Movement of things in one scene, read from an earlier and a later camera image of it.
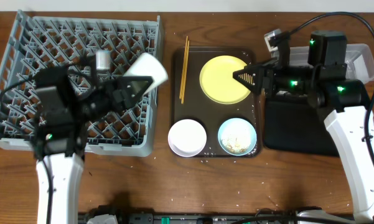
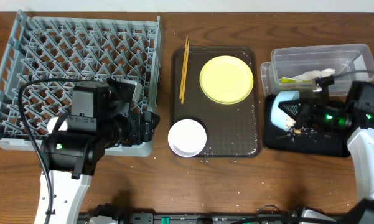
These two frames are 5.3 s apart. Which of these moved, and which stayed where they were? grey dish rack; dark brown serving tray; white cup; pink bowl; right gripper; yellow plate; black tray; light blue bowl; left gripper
Moved: right gripper; light blue bowl; white cup; left gripper
Stayed: grey dish rack; pink bowl; black tray; yellow plate; dark brown serving tray
